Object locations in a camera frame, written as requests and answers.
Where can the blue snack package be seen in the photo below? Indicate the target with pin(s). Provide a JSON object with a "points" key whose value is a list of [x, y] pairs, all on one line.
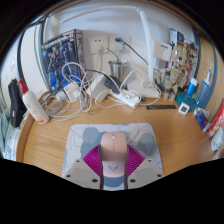
{"points": [[201, 119]]}

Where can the plaid pillow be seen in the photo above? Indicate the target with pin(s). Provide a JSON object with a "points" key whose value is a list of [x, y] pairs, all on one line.
{"points": [[11, 143]]}

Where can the white lotion bottle red pump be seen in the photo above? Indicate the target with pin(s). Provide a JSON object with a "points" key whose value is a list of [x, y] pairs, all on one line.
{"points": [[35, 106]]}

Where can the metal cup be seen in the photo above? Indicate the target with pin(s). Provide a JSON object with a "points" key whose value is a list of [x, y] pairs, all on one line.
{"points": [[119, 70]]}

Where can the large white charger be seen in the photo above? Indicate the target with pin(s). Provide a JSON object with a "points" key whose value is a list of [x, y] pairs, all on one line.
{"points": [[97, 87]]}

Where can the grey mouse pad blue patches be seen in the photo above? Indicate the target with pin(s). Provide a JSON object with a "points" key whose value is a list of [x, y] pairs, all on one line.
{"points": [[80, 140]]}

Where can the teal blanket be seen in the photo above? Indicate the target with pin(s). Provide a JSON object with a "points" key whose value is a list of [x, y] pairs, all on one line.
{"points": [[3, 130]]}

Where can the black bag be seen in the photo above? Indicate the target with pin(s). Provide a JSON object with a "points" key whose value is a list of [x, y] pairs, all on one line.
{"points": [[16, 103]]}

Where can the white wall box blue label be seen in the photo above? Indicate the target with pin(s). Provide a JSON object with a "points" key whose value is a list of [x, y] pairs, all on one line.
{"points": [[162, 50]]}

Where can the white mug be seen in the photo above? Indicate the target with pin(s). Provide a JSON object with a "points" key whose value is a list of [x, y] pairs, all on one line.
{"points": [[217, 140]]}

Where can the red chips can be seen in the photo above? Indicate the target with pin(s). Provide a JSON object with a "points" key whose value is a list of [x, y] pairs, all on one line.
{"points": [[217, 121]]}

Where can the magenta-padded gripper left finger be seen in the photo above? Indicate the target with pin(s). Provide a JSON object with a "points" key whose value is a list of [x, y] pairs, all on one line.
{"points": [[78, 171]]}

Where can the white power strip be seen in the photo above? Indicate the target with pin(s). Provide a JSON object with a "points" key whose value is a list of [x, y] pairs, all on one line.
{"points": [[128, 99]]}

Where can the small white cube clock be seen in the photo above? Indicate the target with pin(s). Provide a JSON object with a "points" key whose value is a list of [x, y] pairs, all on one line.
{"points": [[184, 108]]}

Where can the blue spray bottle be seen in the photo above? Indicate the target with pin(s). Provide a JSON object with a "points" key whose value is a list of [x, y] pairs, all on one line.
{"points": [[203, 91]]}

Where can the blue robot model kit box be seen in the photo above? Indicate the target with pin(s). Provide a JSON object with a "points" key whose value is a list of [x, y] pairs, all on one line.
{"points": [[61, 56]]}

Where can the pink computer mouse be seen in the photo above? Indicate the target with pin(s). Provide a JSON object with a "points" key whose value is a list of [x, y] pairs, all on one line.
{"points": [[114, 150]]}

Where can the colourful model kit box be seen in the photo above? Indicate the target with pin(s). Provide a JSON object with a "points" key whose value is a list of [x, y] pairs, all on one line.
{"points": [[176, 36]]}

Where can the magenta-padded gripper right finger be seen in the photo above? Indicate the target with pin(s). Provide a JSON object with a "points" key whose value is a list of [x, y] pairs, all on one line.
{"points": [[148, 171]]}

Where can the teal round container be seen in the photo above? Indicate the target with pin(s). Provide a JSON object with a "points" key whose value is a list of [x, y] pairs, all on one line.
{"points": [[185, 98]]}

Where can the dark grey adapter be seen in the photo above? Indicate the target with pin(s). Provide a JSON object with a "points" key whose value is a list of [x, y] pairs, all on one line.
{"points": [[113, 85]]}

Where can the small white charger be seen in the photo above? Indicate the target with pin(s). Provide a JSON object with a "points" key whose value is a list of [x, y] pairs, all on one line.
{"points": [[71, 92]]}

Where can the white wall socket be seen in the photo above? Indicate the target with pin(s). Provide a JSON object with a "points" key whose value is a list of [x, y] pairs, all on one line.
{"points": [[98, 44]]}

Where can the black ruler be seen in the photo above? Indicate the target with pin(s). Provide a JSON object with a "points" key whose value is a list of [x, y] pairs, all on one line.
{"points": [[160, 107]]}

